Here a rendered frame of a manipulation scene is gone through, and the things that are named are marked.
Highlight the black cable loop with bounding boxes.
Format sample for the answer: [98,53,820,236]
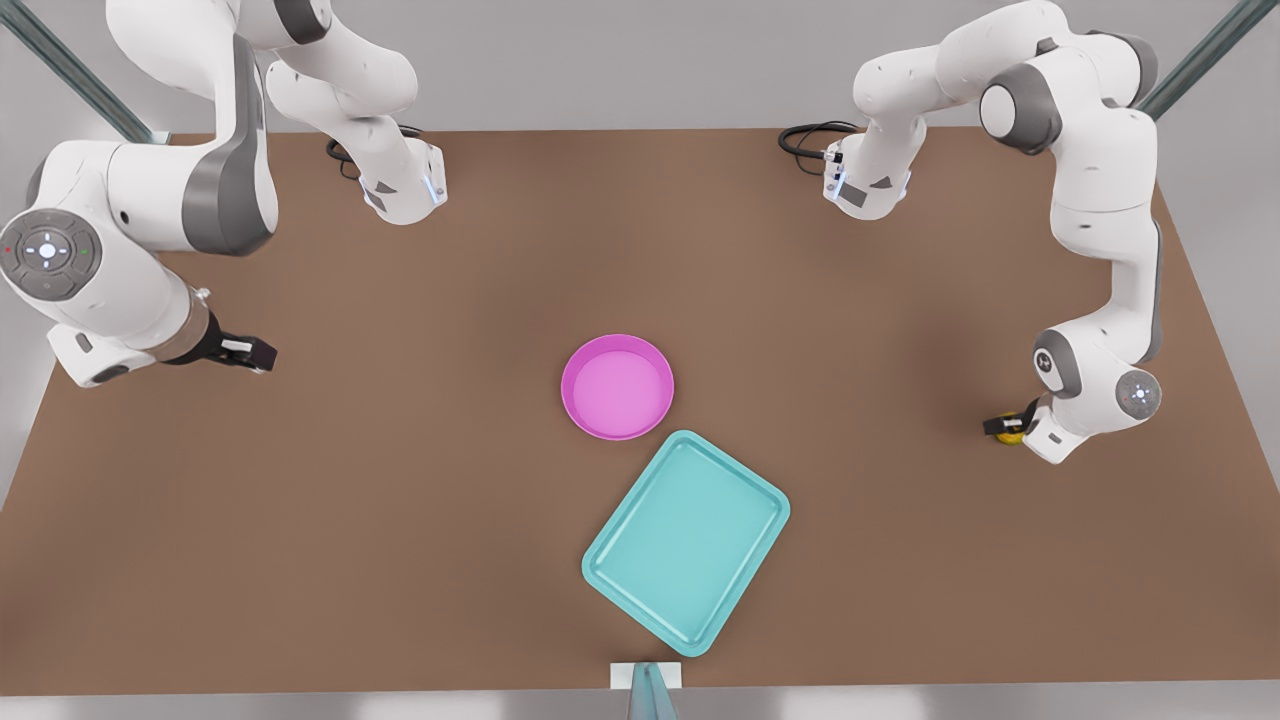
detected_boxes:
[778,121,865,178]
[326,125,425,182]

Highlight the silver frame post with foot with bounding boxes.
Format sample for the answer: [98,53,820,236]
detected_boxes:
[610,661,683,720]

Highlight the teal rectangular tray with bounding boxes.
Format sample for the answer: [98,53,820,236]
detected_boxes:
[581,430,792,658]

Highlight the pink round plate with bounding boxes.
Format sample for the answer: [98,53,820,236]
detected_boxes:
[560,334,676,442]

